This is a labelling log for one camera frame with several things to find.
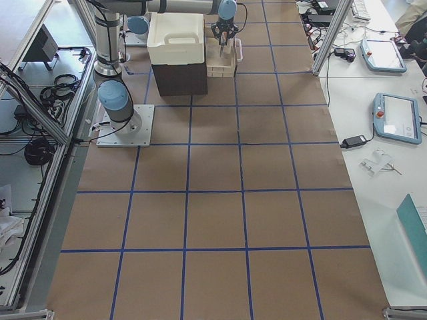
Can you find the aluminium side rail frame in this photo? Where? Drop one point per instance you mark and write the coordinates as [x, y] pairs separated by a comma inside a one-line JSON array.
[[20, 23]]

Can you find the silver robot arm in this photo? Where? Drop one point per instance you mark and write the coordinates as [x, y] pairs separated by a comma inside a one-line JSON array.
[[172, 80]]

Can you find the white drawer handle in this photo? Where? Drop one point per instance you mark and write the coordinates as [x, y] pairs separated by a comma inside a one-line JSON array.
[[239, 50]]

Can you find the aluminium frame post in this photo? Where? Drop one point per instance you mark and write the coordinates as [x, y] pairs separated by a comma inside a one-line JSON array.
[[331, 34]]

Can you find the lower blue teach pendant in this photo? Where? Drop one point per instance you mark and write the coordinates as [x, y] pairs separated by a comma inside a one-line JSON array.
[[396, 117]]

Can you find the small black power adapter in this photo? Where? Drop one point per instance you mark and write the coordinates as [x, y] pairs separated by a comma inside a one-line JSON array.
[[352, 142]]

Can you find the blue teach pendant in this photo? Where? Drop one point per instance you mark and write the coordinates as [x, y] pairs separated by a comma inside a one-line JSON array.
[[382, 56], [396, 117]]

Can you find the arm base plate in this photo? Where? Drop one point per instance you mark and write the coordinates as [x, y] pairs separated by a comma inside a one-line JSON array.
[[136, 133]]

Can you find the white foam tray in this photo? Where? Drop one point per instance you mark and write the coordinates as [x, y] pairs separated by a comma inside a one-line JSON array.
[[176, 39]]

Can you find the grey metal box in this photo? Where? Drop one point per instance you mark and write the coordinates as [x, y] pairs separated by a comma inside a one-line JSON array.
[[43, 49]]

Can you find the open wooden drawer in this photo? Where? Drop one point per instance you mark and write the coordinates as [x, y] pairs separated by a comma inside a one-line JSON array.
[[220, 63]]

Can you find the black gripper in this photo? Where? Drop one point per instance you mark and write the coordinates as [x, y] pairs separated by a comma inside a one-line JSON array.
[[223, 30]]

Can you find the upper blue teach pendant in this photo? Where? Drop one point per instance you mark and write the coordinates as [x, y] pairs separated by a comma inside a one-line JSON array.
[[382, 56]]

